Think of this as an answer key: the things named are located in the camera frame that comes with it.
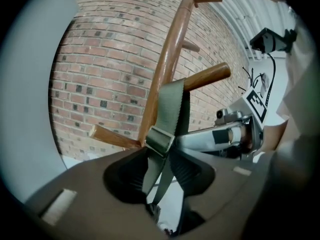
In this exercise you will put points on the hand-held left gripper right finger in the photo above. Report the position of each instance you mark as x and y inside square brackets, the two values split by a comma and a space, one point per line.
[237, 191]

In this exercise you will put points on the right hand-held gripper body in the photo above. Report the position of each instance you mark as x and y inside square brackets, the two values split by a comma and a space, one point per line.
[255, 101]

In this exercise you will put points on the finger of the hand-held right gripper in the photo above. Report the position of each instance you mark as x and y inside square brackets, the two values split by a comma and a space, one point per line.
[200, 140]

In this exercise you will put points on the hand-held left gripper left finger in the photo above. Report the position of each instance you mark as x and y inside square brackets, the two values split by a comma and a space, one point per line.
[82, 209]

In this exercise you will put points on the wooden coat rack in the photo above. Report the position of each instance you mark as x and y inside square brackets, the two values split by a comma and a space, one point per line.
[172, 44]

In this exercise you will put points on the person's right forearm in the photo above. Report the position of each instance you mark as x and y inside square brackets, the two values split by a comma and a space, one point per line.
[273, 136]

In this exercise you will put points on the person's right hand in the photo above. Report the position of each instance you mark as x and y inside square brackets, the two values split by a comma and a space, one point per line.
[243, 139]

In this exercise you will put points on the head-worn camera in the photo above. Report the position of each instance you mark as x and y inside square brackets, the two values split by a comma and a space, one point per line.
[268, 41]

